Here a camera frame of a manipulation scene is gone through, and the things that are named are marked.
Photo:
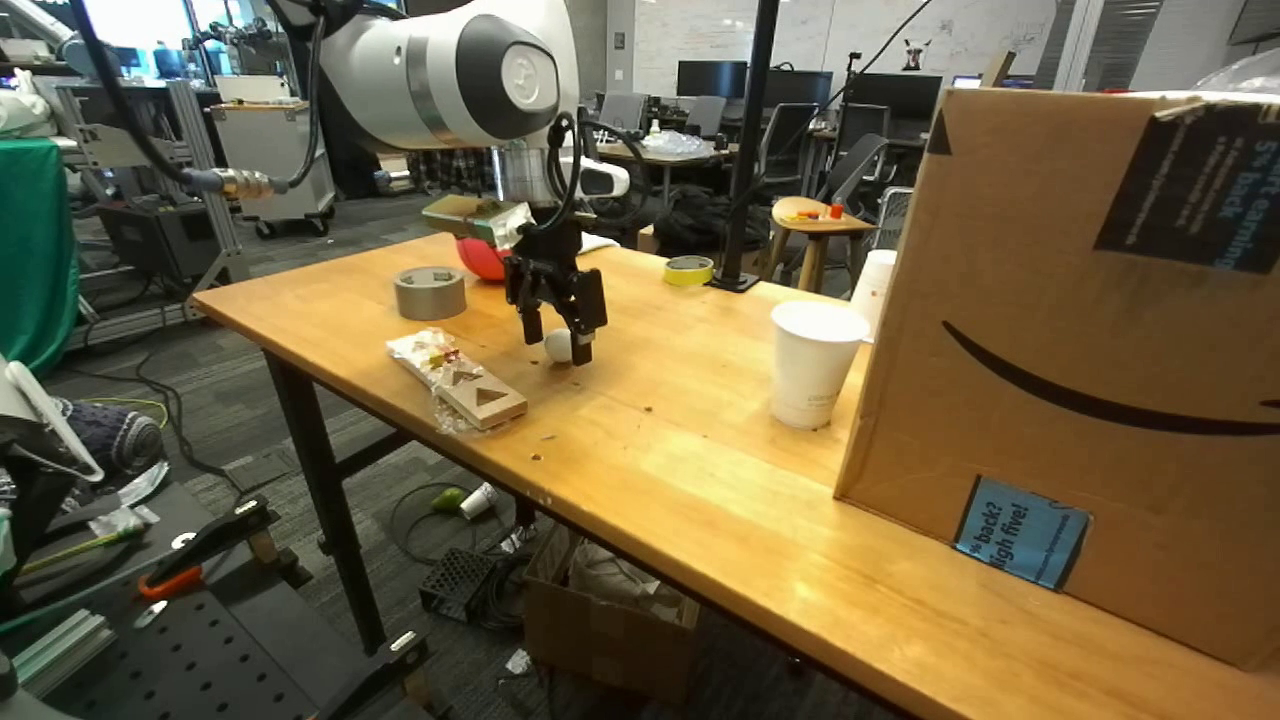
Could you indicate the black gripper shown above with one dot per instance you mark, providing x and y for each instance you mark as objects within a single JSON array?
[{"x": 553, "y": 266}]

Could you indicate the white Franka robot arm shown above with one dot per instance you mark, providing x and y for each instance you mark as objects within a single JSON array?
[{"x": 467, "y": 67}]

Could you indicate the plain white paper cup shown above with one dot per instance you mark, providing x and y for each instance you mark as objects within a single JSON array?
[{"x": 811, "y": 365}]

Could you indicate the wooden shape puzzle board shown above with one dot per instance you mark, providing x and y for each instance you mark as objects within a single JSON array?
[{"x": 462, "y": 382}]

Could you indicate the black vertical pole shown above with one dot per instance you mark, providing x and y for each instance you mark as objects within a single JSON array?
[{"x": 749, "y": 135}]

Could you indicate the round wooden stool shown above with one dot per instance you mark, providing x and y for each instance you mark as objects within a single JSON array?
[{"x": 813, "y": 220}]

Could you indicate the black computer monitor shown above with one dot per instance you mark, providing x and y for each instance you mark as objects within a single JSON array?
[{"x": 708, "y": 78}]

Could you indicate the white rolling cabinet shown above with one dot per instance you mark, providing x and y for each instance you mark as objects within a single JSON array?
[{"x": 286, "y": 183}]

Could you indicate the small brown cardboard box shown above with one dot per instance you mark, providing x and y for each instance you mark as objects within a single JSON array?
[{"x": 604, "y": 642}]

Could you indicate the black perforated metal plate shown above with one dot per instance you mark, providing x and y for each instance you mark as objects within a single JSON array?
[{"x": 185, "y": 665}]

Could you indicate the large cardboard shipping box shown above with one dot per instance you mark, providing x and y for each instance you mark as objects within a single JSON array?
[{"x": 1064, "y": 332}]

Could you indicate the green cloth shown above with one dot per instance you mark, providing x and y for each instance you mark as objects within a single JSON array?
[{"x": 31, "y": 253}]

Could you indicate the grey duct tape roll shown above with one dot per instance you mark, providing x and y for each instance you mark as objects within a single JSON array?
[{"x": 431, "y": 296}]

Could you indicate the wrist camera on yellow mount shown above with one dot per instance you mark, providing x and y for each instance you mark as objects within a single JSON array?
[{"x": 475, "y": 216}]

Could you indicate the black metal table frame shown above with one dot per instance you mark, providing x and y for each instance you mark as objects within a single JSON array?
[{"x": 325, "y": 493}]

